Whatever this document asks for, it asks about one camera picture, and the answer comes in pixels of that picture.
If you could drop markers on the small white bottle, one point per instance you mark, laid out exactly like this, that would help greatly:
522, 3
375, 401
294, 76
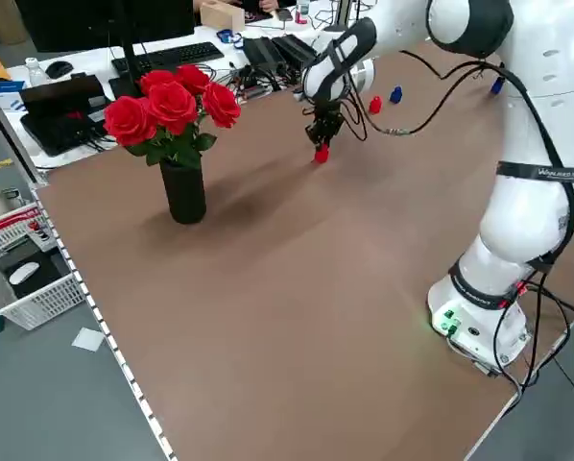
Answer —
302, 10

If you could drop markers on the black monitor stand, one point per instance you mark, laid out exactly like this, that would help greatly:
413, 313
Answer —
129, 67

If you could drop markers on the black power supply box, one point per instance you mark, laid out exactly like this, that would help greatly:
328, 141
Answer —
263, 55
294, 48

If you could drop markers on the white plastic basket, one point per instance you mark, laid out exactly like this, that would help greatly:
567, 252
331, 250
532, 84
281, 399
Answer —
32, 298

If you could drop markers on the black laptop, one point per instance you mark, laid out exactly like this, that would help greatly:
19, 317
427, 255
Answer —
59, 115

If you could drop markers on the black keyboard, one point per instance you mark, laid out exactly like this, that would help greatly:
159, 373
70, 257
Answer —
172, 54

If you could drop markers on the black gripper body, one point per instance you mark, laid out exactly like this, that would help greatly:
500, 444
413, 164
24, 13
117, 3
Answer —
325, 120

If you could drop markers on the cardboard box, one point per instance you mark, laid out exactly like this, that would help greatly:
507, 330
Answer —
4, 21

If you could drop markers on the dark smartphone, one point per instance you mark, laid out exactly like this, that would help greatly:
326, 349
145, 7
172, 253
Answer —
283, 13

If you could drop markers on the wooden box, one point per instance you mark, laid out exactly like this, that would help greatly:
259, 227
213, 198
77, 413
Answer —
222, 14

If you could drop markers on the white paper sheet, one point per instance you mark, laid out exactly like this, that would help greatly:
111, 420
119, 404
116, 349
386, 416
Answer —
88, 339

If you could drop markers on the black cylindrical vase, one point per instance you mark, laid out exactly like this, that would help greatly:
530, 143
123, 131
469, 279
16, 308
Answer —
186, 192

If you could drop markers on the black computer mouse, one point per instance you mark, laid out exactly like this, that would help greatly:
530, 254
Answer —
59, 69

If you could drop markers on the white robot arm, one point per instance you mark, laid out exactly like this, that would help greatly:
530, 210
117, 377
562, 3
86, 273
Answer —
522, 225

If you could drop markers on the clear water bottle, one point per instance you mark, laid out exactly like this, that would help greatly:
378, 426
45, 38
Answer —
35, 72

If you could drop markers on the red rose bouquet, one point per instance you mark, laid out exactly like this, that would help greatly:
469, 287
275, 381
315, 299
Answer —
172, 103

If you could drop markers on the small red block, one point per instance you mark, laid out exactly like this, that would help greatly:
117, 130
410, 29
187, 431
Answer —
321, 156
375, 104

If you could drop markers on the blue and white box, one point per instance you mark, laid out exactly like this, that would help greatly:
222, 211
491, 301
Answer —
9, 93

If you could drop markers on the white computer mouse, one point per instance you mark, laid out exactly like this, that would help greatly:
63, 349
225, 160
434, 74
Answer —
24, 273

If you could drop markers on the black computer monitor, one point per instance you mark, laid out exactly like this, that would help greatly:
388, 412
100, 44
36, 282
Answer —
100, 24

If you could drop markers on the small blue block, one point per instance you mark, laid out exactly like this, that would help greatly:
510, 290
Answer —
496, 86
395, 94

